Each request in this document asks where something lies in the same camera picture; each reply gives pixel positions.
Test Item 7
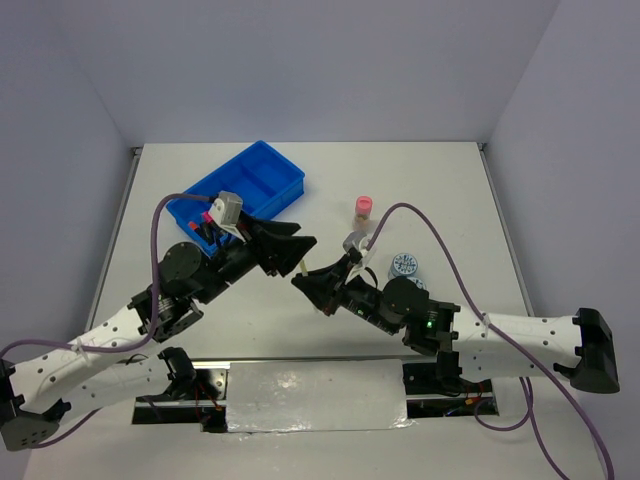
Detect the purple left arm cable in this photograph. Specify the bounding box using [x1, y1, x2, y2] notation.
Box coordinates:
[0, 192, 221, 449]

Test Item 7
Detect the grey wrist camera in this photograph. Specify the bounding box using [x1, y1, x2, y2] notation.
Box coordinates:
[209, 191, 243, 238]
[342, 231, 375, 284]

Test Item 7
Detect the blue paint jar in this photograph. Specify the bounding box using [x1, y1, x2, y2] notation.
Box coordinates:
[408, 277, 427, 290]
[388, 253, 419, 279]

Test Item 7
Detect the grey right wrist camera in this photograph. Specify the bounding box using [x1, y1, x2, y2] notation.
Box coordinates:
[342, 231, 375, 284]

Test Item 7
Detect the pink lidded small bottle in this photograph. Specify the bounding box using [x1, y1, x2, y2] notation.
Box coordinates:
[352, 196, 373, 231]

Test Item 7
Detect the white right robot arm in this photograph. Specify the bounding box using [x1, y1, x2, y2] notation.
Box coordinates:
[292, 253, 620, 394]

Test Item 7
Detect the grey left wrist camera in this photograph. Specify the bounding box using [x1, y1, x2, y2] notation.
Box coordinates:
[209, 191, 243, 238]

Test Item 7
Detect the blue compartment tray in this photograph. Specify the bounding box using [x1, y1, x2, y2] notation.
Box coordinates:
[167, 141, 305, 256]

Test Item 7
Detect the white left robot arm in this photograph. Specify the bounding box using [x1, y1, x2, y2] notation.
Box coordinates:
[1, 215, 317, 451]

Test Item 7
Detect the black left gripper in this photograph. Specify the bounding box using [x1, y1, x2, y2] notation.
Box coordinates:
[195, 210, 317, 304]

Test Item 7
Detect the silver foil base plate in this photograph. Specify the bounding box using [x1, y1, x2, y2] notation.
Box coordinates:
[226, 359, 410, 433]

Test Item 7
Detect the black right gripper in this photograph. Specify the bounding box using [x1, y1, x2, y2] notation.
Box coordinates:
[291, 253, 398, 334]

